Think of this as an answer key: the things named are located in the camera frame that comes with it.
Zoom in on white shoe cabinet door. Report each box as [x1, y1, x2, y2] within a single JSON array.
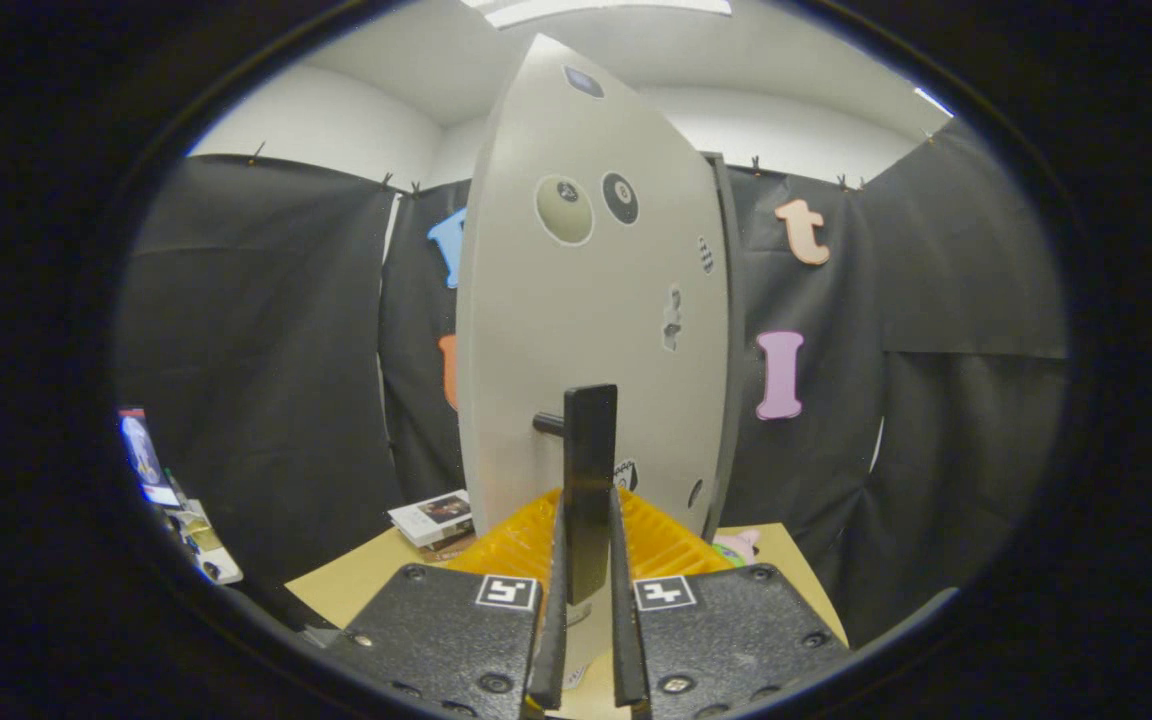
[[455, 33, 733, 641]]

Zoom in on grey shoe cabinet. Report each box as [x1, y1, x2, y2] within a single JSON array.
[[701, 150, 748, 541]]

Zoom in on black door handle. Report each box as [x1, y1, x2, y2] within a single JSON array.
[[533, 384, 619, 607]]

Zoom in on white book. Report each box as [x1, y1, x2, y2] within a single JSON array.
[[388, 490, 475, 549]]

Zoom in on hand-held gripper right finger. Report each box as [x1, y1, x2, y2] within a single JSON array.
[[607, 487, 853, 720]]

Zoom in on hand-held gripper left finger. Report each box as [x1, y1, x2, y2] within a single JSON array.
[[324, 487, 570, 720]]

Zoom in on green pink plush toy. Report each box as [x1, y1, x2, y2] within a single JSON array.
[[713, 529, 760, 567]]

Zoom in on long ceiling light panel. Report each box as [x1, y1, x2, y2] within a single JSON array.
[[461, 0, 734, 29]]

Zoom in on black backdrop cloth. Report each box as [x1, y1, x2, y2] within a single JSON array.
[[116, 115, 1072, 651]]

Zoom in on pale cluttered objects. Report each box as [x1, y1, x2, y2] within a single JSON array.
[[164, 470, 243, 587]]

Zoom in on blue white poster board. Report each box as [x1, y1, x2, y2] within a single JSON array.
[[118, 406, 181, 507]]

